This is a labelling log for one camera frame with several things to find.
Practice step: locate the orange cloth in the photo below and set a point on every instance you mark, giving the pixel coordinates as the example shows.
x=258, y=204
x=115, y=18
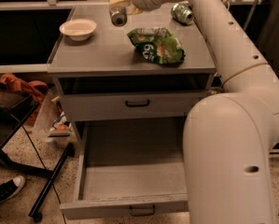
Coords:
x=38, y=89

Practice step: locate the open grey middle drawer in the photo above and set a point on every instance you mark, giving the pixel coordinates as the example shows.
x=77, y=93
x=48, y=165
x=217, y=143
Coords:
x=126, y=162

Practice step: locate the clear plastic bag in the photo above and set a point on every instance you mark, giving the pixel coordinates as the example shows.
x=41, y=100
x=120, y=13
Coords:
x=47, y=114

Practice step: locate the blue silver redbull can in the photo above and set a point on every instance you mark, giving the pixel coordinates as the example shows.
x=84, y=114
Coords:
x=118, y=14

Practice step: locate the black sneaker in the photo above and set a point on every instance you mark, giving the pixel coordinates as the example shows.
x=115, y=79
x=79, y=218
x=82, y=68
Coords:
x=11, y=188

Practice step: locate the dark cabinet at right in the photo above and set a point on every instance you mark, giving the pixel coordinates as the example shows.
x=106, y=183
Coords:
x=274, y=31

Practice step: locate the green chip bag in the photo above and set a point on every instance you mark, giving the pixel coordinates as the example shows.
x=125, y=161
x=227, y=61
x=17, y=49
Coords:
x=157, y=45

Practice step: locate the white paper bowl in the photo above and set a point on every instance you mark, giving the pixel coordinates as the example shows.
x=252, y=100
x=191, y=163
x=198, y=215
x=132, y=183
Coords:
x=78, y=29

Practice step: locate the black drawer handle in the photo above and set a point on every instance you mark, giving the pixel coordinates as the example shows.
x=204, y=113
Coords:
x=142, y=211
x=137, y=103

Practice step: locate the black middle drawer handle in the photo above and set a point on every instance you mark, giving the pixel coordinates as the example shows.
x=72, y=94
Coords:
x=142, y=211

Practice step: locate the black top drawer handle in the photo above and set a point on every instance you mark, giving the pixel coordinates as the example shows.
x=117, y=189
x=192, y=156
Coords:
x=137, y=103

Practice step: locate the closed grey top drawer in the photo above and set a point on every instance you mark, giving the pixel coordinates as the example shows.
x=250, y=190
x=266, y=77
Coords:
x=107, y=106

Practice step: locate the grey drawer cabinet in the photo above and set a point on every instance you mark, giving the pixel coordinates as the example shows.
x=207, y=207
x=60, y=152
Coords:
x=109, y=63

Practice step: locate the green soda can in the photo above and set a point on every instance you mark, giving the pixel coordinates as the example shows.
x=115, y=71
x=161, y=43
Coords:
x=182, y=14

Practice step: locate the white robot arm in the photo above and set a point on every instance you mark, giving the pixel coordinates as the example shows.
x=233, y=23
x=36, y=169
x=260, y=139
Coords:
x=227, y=137

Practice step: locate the metal pole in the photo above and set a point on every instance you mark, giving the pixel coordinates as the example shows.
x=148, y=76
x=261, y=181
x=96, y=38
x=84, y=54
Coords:
x=250, y=14

